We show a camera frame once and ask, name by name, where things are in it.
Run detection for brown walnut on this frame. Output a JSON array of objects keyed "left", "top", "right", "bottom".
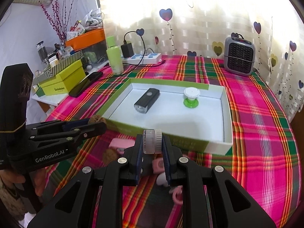
[
  {"left": 88, "top": 114, "right": 106, "bottom": 124},
  {"left": 102, "top": 148, "right": 119, "bottom": 166}
]

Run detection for pink U-shaped clip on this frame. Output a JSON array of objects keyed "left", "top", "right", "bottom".
[{"left": 169, "top": 186, "right": 183, "bottom": 205}]

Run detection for black flashlight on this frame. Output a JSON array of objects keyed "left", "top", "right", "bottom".
[{"left": 134, "top": 88, "right": 160, "bottom": 114}]

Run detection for white mushroom knob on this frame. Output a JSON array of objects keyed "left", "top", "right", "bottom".
[{"left": 156, "top": 172, "right": 169, "bottom": 187}]

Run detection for pink clip with green pad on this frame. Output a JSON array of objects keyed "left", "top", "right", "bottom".
[{"left": 141, "top": 158, "right": 165, "bottom": 176}]

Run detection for white green suction cup holder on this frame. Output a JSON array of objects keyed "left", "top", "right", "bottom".
[{"left": 183, "top": 87, "right": 200, "bottom": 109}]

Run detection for yellow-green shoe box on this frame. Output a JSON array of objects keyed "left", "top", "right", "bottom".
[{"left": 39, "top": 60, "right": 86, "bottom": 96}]

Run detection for plaid bedspread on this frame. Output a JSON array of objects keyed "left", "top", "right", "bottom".
[{"left": 42, "top": 56, "right": 303, "bottom": 227}]

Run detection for black smartphone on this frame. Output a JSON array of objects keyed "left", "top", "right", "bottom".
[{"left": 69, "top": 72, "right": 103, "bottom": 98}]

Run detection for striped gift box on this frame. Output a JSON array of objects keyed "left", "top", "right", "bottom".
[{"left": 40, "top": 51, "right": 84, "bottom": 78}]

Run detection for glass jar black lid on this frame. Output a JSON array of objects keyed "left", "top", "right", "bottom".
[{"left": 36, "top": 41, "right": 48, "bottom": 62}]

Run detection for green lotion bottle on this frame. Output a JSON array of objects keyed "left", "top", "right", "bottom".
[{"left": 106, "top": 36, "right": 124, "bottom": 75}]

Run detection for black power adapter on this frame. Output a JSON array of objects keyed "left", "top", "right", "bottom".
[{"left": 121, "top": 43, "right": 135, "bottom": 58}]

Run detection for orange storage box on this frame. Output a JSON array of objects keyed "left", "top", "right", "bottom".
[{"left": 65, "top": 28, "right": 105, "bottom": 51}]

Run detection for white blue power strip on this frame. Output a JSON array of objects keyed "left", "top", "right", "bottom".
[{"left": 122, "top": 53, "right": 162, "bottom": 65}]

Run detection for green and white tray box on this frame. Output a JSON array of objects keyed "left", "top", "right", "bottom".
[{"left": 98, "top": 78, "right": 233, "bottom": 155}]

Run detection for pink flower branches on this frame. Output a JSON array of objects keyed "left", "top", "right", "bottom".
[{"left": 38, "top": 0, "right": 76, "bottom": 43}]

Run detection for heart pattern curtain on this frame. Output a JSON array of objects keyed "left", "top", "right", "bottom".
[{"left": 99, "top": 0, "right": 303, "bottom": 120}]

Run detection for grey mini fan heater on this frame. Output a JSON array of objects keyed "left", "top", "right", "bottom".
[{"left": 224, "top": 32, "right": 256, "bottom": 77}]

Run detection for black charging cable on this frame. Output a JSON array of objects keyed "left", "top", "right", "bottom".
[{"left": 101, "top": 30, "right": 166, "bottom": 80}]

